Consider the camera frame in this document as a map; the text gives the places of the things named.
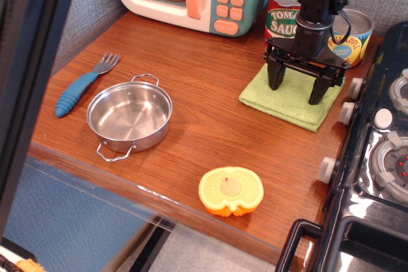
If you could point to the orange fuzzy object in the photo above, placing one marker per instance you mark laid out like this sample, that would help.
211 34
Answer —
28 265

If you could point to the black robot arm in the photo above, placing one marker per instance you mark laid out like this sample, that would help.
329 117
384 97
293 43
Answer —
320 12

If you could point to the green cloth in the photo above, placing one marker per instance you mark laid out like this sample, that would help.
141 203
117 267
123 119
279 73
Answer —
290 102

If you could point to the white stove knob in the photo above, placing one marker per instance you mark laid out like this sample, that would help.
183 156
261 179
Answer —
326 169
346 112
355 87

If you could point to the yellow orange toy pumpkin half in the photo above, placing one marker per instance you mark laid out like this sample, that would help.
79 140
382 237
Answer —
230 191

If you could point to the tomato sauce can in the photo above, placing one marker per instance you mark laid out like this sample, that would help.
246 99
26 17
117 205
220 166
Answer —
281 18

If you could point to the blue handled fork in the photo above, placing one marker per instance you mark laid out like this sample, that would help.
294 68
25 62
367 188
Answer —
69 98

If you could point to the stainless steel pan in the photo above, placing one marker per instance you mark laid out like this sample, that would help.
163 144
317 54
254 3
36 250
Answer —
129 117

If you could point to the white stove knob upper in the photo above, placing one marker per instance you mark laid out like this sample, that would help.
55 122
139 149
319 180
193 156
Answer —
355 87

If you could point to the white stove knob lower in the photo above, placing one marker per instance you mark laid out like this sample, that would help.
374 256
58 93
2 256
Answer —
326 169

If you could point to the black toy stove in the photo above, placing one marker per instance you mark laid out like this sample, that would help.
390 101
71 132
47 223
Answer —
365 210

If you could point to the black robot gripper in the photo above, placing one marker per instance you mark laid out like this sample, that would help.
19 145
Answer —
307 53

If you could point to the white stove knob middle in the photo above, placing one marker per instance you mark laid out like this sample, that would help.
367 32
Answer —
346 112

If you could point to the pineapple slices can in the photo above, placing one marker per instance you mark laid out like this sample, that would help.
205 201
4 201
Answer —
354 47

